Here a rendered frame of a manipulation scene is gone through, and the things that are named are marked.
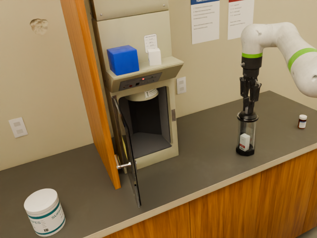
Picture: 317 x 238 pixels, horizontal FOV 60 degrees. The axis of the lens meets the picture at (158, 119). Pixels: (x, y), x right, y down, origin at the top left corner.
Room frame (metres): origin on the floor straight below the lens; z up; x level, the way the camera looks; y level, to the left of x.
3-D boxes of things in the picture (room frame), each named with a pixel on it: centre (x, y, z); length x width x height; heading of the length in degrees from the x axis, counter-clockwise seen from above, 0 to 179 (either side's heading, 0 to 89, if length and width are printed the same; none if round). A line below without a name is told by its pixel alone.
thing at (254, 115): (1.25, -0.46, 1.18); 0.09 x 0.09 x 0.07
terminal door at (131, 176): (1.00, 0.15, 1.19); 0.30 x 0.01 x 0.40; 14
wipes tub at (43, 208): (0.87, 0.51, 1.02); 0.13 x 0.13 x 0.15
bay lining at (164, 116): (1.33, 0.10, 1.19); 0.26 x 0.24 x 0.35; 112
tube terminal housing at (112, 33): (1.33, 0.10, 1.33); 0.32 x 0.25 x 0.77; 112
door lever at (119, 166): (0.92, 0.17, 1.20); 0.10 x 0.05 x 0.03; 14
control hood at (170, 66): (1.17, 0.03, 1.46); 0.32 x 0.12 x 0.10; 112
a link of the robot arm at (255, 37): (1.25, -0.47, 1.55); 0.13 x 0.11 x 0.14; 79
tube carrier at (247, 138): (1.25, -0.46, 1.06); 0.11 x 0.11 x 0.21
